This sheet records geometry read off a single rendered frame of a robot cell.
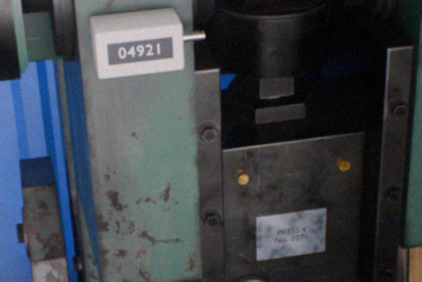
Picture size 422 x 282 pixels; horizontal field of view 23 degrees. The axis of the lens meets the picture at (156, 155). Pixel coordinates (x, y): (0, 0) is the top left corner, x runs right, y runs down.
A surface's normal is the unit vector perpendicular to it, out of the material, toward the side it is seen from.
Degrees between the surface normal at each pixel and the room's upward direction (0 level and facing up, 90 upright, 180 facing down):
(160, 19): 0
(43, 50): 90
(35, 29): 90
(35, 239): 31
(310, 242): 90
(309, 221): 90
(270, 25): 100
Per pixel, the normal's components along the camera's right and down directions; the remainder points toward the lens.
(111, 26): -0.05, -0.87
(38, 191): 0.04, -0.51
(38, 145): 0.17, 0.47
